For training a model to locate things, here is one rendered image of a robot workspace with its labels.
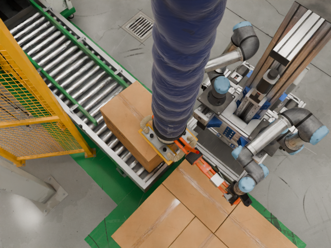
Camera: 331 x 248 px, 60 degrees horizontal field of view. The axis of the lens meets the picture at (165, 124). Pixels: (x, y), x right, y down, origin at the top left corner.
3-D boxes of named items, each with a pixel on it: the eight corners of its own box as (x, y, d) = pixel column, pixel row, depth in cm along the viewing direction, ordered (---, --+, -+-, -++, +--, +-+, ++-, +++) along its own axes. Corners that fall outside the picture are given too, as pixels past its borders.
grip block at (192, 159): (183, 157, 194) (184, 155, 189) (194, 148, 197) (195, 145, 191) (192, 166, 192) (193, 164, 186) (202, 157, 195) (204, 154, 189)
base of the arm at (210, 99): (214, 85, 233) (216, 79, 223) (229, 96, 229) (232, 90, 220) (203, 98, 228) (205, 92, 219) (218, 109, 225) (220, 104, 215)
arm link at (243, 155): (298, 95, 158) (230, 152, 157) (314, 109, 155) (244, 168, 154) (293, 101, 169) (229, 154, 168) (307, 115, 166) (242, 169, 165)
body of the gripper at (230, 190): (232, 181, 178) (238, 177, 167) (243, 192, 176) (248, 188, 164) (224, 189, 176) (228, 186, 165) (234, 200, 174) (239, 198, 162)
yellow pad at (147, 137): (137, 132, 210) (137, 129, 205) (148, 123, 213) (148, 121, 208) (168, 166, 202) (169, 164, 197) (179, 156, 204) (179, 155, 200)
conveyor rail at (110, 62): (42, 11, 334) (36, -2, 317) (46, 9, 336) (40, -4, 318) (189, 142, 280) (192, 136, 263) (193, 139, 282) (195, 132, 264)
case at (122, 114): (106, 126, 268) (99, 108, 231) (139, 101, 279) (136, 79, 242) (149, 173, 253) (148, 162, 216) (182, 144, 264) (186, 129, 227)
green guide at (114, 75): (31, 5, 318) (28, -1, 309) (39, 0, 321) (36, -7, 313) (132, 95, 281) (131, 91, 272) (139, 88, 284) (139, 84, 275)
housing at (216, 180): (208, 180, 189) (210, 178, 185) (215, 173, 191) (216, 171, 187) (215, 188, 187) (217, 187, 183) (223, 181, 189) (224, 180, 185)
